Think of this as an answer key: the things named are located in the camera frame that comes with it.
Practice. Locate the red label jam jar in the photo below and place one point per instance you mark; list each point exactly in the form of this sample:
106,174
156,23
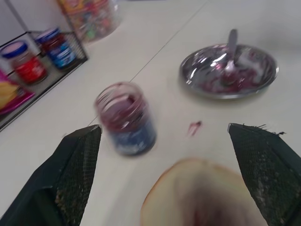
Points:
29,68

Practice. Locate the round metal plate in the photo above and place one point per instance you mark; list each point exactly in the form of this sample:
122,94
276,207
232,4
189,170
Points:
254,77

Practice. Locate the metal spoon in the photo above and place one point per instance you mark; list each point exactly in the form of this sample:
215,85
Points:
231,54

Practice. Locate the pink potato chips bag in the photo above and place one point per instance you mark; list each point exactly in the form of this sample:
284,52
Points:
11,94

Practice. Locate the red jam stain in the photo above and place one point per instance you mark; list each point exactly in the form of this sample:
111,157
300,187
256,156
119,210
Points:
194,128

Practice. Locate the white bread slice with jam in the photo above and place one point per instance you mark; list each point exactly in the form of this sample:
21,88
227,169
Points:
188,195

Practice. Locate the yellow lid candy jar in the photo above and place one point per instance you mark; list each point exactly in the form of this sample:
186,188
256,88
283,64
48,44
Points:
94,16

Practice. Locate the blue label closed jam jar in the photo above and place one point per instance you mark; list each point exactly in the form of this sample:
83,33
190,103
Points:
60,51

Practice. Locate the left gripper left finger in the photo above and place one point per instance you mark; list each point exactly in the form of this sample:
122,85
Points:
58,179

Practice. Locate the open blueberry jam jar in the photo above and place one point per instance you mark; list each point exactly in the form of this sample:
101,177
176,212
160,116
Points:
129,122

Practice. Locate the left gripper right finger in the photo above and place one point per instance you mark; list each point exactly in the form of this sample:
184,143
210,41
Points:
270,169

